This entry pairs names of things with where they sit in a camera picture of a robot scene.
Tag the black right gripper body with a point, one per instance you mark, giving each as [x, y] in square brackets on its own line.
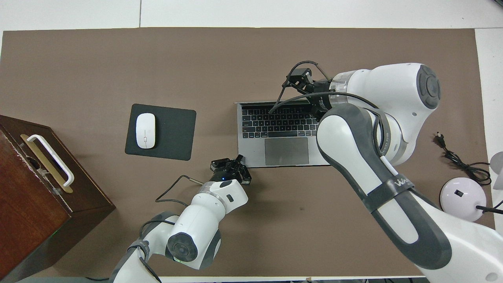
[323, 102]

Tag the brown paper table mat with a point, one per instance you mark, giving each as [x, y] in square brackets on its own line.
[157, 59]

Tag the white computer mouse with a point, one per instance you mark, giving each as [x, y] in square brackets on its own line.
[145, 131]

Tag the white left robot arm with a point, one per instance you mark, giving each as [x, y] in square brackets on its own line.
[200, 224]

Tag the black mouse pad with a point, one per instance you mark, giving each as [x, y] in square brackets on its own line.
[175, 133]

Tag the white desk lamp base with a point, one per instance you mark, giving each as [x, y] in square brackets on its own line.
[461, 196]

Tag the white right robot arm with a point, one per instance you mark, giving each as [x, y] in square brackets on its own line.
[393, 90]

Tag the brown wooden cabinet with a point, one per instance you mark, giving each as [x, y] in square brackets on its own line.
[35, 220]

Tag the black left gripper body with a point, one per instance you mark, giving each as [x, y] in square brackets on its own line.
[226, 175]

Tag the silver grey laptop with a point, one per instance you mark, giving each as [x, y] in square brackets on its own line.
[287, 151]

